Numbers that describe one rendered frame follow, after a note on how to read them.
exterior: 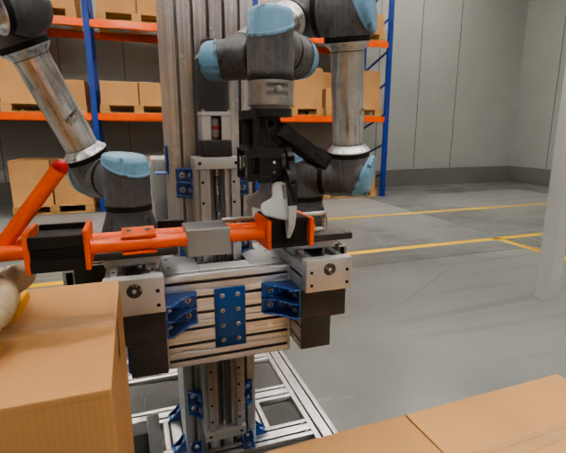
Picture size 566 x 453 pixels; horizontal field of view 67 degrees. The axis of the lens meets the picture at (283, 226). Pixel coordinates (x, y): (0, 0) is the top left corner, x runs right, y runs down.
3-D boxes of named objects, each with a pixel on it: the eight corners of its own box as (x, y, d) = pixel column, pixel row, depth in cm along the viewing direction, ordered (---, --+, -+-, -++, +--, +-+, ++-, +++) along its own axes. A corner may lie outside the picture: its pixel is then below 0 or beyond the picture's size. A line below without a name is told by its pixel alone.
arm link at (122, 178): (120, 209, 105) (116, 153, 102) (92, 204, 113) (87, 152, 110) (162, 203, 114) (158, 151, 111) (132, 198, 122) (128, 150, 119)
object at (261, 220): (267, 250, 71) (267, 220, 69) (254, 240, 77) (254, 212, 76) (313, 245, 73) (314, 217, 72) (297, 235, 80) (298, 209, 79)
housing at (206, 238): (188, 258, 67) (186, 230, 66) (182, 247, 73) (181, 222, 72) (231, 254, 70) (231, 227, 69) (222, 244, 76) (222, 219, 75)
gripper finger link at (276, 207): (260, 240, 70) (254, 185, 71) (295, 237, 72) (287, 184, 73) (266, 237, 67) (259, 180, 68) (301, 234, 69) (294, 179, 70)
